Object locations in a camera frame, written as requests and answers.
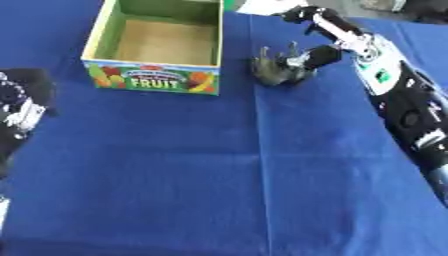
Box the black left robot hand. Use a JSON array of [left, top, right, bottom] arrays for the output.
[[0, 67, 60, 161]]

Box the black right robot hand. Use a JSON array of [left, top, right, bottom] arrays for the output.
[[278, 5, 377, 72]]

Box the dark grey toy animal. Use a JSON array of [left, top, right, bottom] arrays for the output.
[[250, 41, 321, 87]]

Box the fruit print cardboard box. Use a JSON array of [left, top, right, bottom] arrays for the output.
[[78, 0, 226, 97]]

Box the white sheet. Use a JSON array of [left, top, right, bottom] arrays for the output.
[[234, 0, 296, 17]]

